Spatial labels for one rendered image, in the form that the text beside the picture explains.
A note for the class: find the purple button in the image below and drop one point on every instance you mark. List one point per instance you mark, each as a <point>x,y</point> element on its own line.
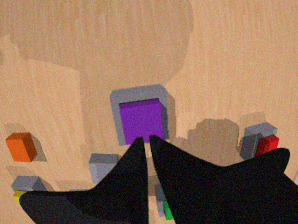
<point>139,111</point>

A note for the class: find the orange block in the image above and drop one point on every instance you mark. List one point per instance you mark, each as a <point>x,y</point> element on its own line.
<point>21,147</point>

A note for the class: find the green button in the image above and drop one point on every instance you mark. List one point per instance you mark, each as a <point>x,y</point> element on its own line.
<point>162,206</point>

